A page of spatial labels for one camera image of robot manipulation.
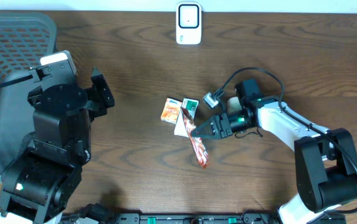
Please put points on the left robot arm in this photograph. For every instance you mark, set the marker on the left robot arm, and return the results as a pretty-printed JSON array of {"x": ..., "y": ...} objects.
[{"x": 37, "y": 184}]

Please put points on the orange snack bar wrapper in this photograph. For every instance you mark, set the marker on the orange snack bar wrapper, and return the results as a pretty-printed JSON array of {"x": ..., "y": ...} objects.
[{"x": 197, "y": 144}]

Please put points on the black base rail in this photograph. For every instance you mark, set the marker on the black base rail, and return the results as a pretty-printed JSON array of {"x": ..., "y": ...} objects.
[{"x": 134, "y": 218}]

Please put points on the white green carton box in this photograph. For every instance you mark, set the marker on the white green carton box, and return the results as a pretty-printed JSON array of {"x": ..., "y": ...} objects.
[{"x": 191, "y": 105}]

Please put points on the white barcode scanner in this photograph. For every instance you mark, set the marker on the white barcode scanner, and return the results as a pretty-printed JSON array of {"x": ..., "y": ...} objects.
[{"x": 188, "y": 23}]

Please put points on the dark grey mesh basket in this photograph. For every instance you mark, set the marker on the dark grey mesh basket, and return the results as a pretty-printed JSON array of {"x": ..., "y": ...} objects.
[{"x": 25, "y": 37}]

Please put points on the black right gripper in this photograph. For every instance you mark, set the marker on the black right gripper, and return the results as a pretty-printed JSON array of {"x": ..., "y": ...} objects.
[{"x": 220, "y": 122}]

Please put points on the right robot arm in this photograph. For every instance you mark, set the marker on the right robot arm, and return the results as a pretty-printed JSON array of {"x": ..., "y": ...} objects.
[{"x": 325, "y": 160}]

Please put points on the green lidded white jar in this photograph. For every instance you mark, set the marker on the green lidded white jar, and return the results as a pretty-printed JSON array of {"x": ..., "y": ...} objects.
[{"x": 233, "y": 105}]

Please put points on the orange tissue pack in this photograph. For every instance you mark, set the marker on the orange tissue pack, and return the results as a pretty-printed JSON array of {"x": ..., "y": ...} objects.
[{"x": 171, "y": 111}]

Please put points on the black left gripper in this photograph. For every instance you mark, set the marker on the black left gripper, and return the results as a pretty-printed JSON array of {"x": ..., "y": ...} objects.
[{"x": 99, "y": 93}]

